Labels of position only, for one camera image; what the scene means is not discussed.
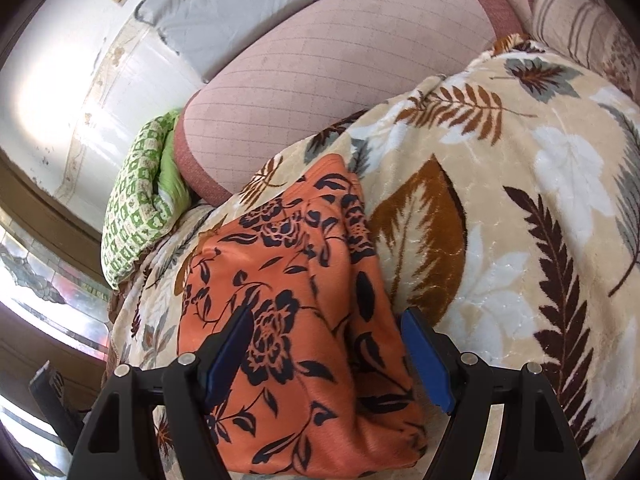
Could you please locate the brown wooden window frame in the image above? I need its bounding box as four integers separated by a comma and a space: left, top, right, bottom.
0, 152, 108, 241

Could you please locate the stained glass window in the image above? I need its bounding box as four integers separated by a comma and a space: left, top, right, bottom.
0, 210, 113, 480

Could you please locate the pink quilted sofa cushion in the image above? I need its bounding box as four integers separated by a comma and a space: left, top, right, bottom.
172, 0, 526, 208

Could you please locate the beige striped leaf pillow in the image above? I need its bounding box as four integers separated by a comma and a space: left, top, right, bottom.
515, 0, 640, 106

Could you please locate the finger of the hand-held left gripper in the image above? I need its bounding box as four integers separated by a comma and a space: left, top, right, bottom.
29, 360, 86, 443

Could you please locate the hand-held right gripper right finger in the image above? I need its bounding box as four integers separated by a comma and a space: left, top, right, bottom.
400, 307, 586, 480

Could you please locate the grey pillow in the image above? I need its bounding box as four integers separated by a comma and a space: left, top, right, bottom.
135, 0, 416, 83

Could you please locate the orange floral garment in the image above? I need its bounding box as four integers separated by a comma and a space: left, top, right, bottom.
177, 154, 430, 478

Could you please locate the green checkered pillow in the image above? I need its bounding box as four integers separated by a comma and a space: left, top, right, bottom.
101, 109, 193, 291

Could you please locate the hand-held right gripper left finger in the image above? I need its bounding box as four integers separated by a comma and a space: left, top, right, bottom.
70, 305, 256, 480

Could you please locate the leaf print fleece blanket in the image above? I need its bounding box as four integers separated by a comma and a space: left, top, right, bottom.
107, 35, 640, 480

